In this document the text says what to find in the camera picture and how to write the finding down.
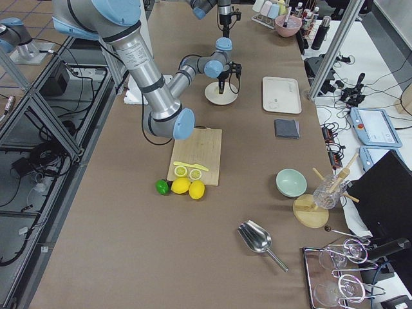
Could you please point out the white cup rack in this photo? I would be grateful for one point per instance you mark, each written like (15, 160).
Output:
(268, 11)

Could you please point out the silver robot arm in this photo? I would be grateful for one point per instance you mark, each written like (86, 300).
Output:
(201, 8)
(118, 24)

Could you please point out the pink ice bowl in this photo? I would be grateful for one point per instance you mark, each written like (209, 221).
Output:
(293, 25)

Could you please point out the cream round plate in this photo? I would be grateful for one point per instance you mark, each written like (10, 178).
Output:
(229, 95)

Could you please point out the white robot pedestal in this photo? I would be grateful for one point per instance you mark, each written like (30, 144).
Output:
(133, 94)

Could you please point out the folded grey cloth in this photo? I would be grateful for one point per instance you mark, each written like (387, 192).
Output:
(285, 128)

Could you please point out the bamboo cutting board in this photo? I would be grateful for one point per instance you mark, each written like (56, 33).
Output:
(202, 147)

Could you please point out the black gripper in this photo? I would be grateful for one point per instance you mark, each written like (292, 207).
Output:
(224, 18)
(222, 75)

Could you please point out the green lime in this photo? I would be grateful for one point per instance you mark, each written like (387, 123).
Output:
(163, 187)

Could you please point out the steel scoop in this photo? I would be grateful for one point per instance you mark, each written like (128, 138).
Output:
(259, 240)

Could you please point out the mint green bowl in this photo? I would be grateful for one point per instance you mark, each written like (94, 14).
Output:
(291, 183)

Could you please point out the yellow lemon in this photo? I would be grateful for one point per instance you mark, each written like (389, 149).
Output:
(196, 189)
(180, 185)

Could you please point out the mirror tray with glasses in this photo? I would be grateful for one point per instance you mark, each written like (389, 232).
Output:
(333, 274)

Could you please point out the lemon slice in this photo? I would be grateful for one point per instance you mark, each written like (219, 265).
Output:
(195, 174)
(180, 171)

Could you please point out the clear glass cup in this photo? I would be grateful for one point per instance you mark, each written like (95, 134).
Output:
(325, 199)

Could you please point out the yellow plastic knife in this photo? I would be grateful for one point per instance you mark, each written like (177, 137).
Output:
(195, 166)

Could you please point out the cream rabbit tray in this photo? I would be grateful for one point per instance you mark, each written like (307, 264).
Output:
(281, 95)

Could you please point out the blue teach pendant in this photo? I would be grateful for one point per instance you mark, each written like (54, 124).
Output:
(370, 155)
(373, 127)

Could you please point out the black thermos bottle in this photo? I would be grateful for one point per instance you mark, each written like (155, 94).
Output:
(321, 33)

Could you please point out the aluminium frame post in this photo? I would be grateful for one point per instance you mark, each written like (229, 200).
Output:
(347, 20)

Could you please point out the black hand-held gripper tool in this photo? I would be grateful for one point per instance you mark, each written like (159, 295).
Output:
(353, 96)

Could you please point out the wooden cup tree stand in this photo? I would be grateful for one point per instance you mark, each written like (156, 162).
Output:
(313, 216)

